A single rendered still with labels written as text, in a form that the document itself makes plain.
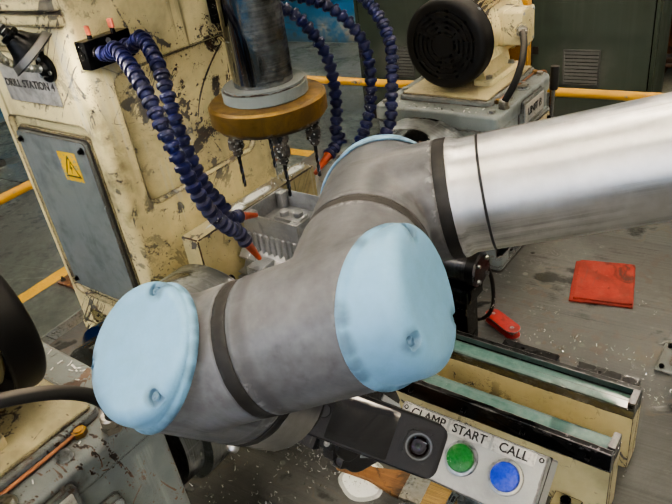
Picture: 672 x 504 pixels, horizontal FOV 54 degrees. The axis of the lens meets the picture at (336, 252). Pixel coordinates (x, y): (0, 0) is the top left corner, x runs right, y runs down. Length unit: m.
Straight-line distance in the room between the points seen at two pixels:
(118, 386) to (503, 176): 0.28
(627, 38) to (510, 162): 3.61
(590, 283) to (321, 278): 1.13
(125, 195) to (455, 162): 0.73
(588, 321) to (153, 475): 0.89
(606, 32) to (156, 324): 3.78
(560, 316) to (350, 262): 1.05
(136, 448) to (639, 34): 3.62
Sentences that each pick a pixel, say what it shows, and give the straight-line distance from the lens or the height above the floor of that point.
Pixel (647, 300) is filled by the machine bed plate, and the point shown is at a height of 0.80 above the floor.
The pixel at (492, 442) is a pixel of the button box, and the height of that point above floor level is 1.08.
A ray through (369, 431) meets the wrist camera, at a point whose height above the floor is 1.23.
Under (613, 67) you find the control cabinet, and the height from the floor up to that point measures 0.43.
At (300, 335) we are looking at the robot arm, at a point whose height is 1.41.
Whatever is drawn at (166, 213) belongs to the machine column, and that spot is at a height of 1.15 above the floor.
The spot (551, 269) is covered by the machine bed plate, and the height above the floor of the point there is 0.80.
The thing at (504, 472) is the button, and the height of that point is 1.07.
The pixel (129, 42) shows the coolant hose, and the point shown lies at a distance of 1.01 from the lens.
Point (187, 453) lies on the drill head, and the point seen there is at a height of 1.04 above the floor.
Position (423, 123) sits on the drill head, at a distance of 1.32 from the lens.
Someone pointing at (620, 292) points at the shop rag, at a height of 0.81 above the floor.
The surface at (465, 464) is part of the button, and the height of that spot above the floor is 1.07.
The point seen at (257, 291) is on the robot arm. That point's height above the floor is 1.42.
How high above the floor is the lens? 1.63
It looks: 31 degrees down
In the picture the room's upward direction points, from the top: 9 degrees counter-clockwise
